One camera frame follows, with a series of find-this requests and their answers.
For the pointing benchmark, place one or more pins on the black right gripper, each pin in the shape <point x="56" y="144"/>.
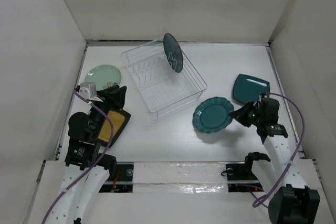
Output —
<point x="238" y="114"/>

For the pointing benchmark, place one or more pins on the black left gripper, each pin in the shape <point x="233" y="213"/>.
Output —
<point x="113" y="96"/>

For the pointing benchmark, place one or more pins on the teal square plate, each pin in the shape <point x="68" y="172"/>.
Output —
<point x="248" y="88"/>

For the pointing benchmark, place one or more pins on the teal scalloped round plate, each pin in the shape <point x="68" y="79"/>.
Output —
<point x="212" y="115"/>

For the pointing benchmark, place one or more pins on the blue round floral plate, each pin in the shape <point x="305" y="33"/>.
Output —
<point x="173" y="52"/>

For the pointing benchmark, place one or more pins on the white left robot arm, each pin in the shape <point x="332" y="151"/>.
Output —
<point x="87" y="164"/>

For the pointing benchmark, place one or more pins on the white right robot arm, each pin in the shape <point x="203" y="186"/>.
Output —
<point x="290" y="200"/>

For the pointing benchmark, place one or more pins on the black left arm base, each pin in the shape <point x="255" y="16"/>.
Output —
<point x="121" y="181"/>

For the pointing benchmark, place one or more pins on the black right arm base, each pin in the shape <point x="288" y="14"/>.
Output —
<point x="239" y="179"/>

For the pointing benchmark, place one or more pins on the yellow square black-rimmed plate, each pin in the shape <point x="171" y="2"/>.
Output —
<point x="119" y="121"/>

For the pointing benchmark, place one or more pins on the light green glass plate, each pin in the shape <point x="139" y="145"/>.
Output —
<point x="104" y="76"/>

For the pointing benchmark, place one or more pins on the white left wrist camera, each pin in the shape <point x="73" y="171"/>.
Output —
<point x="88" y="90"/>

